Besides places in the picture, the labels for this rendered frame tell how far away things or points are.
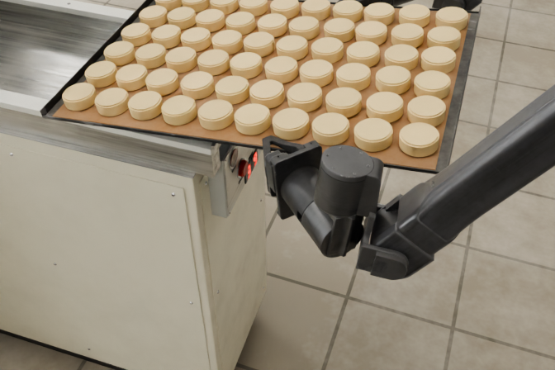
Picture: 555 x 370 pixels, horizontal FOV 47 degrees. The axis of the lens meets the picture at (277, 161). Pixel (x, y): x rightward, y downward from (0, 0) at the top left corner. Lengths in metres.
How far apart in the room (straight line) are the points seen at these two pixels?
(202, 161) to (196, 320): 0.45
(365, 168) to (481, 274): 1.34
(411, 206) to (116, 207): 0.60
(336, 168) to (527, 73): 2.18
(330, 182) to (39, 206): 0.71
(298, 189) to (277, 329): 1.07
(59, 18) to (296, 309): 1.00
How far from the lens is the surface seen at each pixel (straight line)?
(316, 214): 0.73
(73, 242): 1.30
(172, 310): 1.34
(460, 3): 1.19
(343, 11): 1.10
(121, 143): 1.03
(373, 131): 0.83
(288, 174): 0.78
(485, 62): 2.82
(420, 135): 0.83
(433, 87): 0.91
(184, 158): 0.98
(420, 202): 0.69
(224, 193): 1.07
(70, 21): 1.35
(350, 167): 0.68
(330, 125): 0.84
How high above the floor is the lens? 1.54
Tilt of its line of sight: 44 degrees down
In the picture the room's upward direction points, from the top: straight up
